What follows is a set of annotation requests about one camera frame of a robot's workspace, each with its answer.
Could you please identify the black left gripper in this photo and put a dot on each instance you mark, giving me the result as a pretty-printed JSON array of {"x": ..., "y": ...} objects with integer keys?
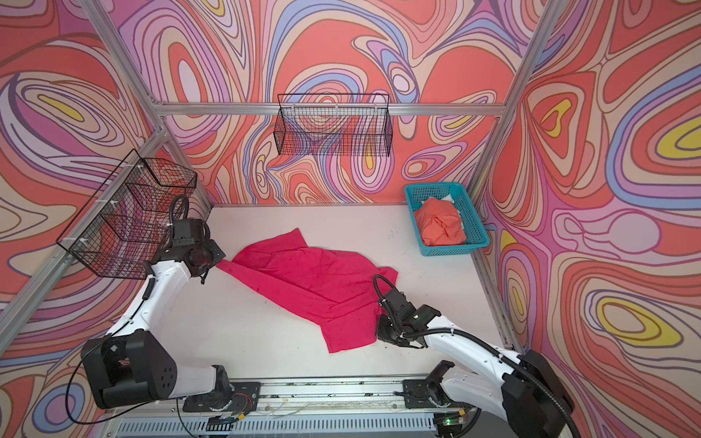
[{"x": 217, "y": 251}]

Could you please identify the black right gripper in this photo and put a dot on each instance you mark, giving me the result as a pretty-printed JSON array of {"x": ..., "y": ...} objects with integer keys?
[{"x": 382, "y": 331}]

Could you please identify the magenta t shirt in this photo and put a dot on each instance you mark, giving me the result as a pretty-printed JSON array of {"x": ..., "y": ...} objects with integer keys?
[{"x": 332, "y": 289}]

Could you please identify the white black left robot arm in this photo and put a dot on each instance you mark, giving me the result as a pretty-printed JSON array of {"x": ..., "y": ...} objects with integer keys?
[{"x": 128, "y": 366}]

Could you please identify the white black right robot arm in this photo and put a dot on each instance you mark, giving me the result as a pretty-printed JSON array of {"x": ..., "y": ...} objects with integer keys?
[{"x": 521, "y": 389}]

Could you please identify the coral red t shirt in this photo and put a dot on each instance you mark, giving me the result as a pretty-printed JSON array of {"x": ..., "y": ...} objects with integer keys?
[{"x": 440, "y": 224}]

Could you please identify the teal plastic basket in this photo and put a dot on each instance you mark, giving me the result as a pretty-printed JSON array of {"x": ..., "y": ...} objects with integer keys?
[{"x": 417, "y": 194}]

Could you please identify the black wire basket left wall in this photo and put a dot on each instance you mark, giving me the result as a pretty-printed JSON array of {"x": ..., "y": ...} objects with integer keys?
[{"x": 127, "y": 219}]

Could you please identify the black wire basket wall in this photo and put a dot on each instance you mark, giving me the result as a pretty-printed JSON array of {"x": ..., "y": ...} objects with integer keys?
[
  {"x": 334, "y": 124},
  {"x": 127, "y": 219}
]

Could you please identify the black wire basket back wall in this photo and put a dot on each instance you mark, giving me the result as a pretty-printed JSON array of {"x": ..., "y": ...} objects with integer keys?
[{"x": 334, "y": 124}]

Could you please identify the aluminium frame corner post left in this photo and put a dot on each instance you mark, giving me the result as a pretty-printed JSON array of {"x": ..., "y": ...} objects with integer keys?
[{"x": 142, "y": 93}]

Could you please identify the aluminium frame corner post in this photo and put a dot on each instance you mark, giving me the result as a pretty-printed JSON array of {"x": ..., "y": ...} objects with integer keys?
[
  {"x": 142, "y": 93},
  {"x": 543, "y": 31}
]

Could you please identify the aluminium left wall bar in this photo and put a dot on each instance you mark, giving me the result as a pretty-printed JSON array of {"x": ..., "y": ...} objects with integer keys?
[{"x": 25, "y": 303}]

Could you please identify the aluminium frame corner post right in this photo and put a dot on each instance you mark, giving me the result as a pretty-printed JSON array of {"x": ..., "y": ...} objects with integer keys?
[{"x": 543, "y": 31}]

